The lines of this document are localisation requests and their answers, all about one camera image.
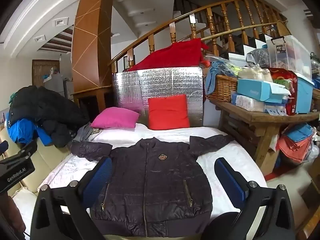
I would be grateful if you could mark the bamboo pole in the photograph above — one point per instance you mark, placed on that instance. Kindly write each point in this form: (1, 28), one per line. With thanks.
(240, 29)

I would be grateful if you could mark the red printed package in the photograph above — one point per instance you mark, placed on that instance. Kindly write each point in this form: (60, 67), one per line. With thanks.
(287, 77)

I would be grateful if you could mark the beige sofa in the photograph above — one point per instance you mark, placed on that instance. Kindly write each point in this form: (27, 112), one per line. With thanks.
(47, 160)

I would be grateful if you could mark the stack of folded cloths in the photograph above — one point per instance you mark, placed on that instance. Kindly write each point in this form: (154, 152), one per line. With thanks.
(295, 145)

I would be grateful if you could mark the red pillow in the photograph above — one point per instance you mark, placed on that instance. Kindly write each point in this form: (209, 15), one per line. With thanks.
(167, 112)

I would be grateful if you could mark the grey garment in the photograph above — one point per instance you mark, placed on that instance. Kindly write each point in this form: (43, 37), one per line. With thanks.
(85, 132)

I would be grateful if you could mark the dark quilted zip jacket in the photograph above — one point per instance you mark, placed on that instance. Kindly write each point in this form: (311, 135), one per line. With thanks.
(155, 180)

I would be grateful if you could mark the blue tissue box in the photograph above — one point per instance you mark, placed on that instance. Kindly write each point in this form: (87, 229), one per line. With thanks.
(252, 90)

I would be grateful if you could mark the silver foil insulation panel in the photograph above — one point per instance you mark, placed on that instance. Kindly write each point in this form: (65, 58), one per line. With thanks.
(160, 82)

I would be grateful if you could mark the wooden door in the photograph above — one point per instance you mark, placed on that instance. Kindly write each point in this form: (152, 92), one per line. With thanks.
(40, 70)

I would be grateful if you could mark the pile of dark clothes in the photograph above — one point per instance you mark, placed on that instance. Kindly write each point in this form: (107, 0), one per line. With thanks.
(45, 107)

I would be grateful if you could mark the blue storage bin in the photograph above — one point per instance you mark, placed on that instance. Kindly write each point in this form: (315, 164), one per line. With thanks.
(303, 95)

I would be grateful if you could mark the plastic bag with white contents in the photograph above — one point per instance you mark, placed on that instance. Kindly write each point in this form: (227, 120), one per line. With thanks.
(252, 73)

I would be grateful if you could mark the grey refrigerator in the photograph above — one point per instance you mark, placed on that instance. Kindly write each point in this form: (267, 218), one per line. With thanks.
(58, 87)

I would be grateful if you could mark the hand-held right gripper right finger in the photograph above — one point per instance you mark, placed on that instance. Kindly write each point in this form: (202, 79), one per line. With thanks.
(230, 182)

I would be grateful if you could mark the wooden column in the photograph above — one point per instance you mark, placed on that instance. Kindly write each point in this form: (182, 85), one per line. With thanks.
(90, 42)

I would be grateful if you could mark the red cloth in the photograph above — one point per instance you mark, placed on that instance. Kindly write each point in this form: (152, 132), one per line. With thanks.
(172, 55)

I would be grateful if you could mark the blue garment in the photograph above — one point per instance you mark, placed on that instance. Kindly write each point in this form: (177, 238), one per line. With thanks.
(21, 130)

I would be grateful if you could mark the white tissue pack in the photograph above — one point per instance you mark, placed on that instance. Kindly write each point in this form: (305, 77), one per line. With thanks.
(247, 102)

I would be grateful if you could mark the light blue cloth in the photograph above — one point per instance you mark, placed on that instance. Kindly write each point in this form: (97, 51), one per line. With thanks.
(215, 70)

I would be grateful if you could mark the pink pillow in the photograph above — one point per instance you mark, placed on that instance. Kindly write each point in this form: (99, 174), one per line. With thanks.
(115, 117)

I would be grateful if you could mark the grey plastic bag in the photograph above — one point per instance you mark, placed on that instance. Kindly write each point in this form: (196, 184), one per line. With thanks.
(258, 56)

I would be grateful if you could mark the wooden table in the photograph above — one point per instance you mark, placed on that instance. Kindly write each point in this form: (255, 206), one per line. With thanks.
(250, 116)

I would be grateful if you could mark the wicker basket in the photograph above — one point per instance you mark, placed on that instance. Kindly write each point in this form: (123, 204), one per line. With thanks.
(220, 87)

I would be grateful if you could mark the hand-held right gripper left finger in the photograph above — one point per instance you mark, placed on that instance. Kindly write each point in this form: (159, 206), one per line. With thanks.
(100, 180)

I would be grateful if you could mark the wooden stair railing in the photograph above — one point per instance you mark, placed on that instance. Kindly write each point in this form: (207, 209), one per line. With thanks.
(172, 32)

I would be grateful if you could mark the clear plastic storage box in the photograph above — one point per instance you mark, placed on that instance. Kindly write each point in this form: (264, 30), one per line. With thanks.
(292, 52)

